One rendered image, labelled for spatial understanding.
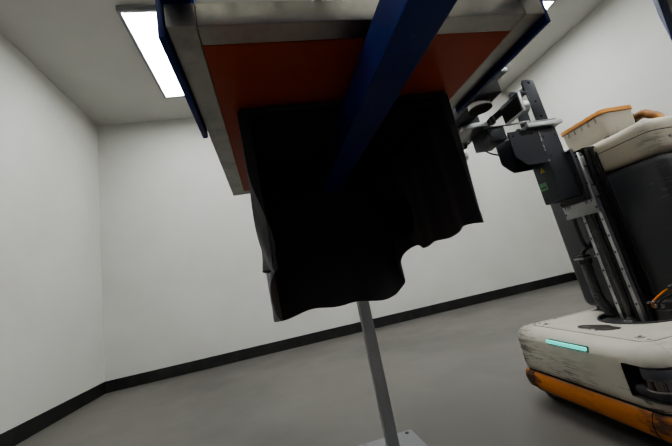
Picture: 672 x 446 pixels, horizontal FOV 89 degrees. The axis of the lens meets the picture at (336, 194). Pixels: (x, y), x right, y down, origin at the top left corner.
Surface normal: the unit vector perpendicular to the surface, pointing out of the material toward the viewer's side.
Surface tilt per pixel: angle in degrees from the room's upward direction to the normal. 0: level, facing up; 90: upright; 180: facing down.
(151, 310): 90
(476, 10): 90
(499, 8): 90
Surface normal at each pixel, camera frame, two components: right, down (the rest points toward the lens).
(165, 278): 0.17, -0.28
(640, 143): -0.98, 0.17
